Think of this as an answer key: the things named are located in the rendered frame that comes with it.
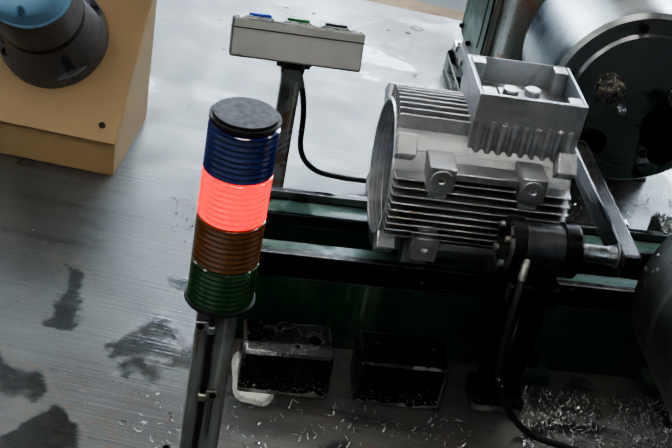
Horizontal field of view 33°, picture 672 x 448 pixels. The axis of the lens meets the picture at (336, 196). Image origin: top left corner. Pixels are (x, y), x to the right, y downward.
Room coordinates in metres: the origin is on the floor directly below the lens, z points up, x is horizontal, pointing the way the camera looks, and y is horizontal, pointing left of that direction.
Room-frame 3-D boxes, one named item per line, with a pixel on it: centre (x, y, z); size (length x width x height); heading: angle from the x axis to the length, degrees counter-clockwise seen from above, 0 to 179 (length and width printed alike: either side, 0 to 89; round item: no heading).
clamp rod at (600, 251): (1.05, -0.27, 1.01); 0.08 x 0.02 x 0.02; 99
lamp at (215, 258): (0.83, 0.08, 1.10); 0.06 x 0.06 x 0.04
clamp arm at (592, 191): (1.17, -0.30, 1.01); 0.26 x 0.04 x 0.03; 9
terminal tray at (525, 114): (1.17, -0.18, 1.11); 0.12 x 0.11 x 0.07; 98
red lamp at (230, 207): (0.83, 0.08, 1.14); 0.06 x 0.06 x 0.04
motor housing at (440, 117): (1.17, -0.14, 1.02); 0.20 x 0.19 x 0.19; 98
